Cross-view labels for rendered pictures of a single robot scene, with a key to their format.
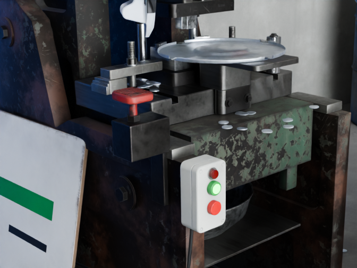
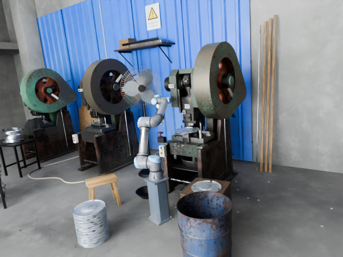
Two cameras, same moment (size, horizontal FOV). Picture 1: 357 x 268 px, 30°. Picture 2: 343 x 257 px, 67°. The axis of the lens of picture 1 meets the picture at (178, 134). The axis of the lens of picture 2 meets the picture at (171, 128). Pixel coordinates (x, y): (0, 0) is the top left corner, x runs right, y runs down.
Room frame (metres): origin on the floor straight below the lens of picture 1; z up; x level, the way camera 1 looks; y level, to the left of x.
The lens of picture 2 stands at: (0.60, -2.98, 1.48)
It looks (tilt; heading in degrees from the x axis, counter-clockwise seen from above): 12 degrees down; 76
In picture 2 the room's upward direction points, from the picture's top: 5 degrees counter-clockwise
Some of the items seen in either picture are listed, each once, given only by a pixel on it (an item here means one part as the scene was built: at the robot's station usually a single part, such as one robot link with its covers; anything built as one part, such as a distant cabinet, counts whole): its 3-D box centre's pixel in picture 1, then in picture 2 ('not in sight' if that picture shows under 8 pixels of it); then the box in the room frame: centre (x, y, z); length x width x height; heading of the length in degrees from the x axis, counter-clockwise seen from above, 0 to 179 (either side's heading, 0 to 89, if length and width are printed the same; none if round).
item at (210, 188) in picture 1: (214, 187); not in sight; (1.17, -0.07, 0.58); 0.03 x 0.01 x 0.03; 130
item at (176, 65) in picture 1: (186, 54); not in sight; (1.59, -0.02, 0.76); 0.15 x 0.09 x 0.05; 130
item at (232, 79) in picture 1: (236, 81); (185, 136); (1.46, -0.13, 0.72); 0.25 x 0.14 x 0.14; 40
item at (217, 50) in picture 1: (221, 49); (187, 130); (1.50, -0.10, 0.78); 0.29 x 0.29 x 0.01
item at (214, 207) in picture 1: (214, 207); not in sight; (1.17, -0.07, 0.54); 0.03 x 0.01 x 0.03; 130
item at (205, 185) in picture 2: not in sight; (205, 186); (1.44, -0.77, 0.35); 0.29 x 0.29 x 0.01
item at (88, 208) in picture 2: not in sight; (89, 207); (0.33, -0.64, 0.32); 0.29 x 0.29 x 0.01
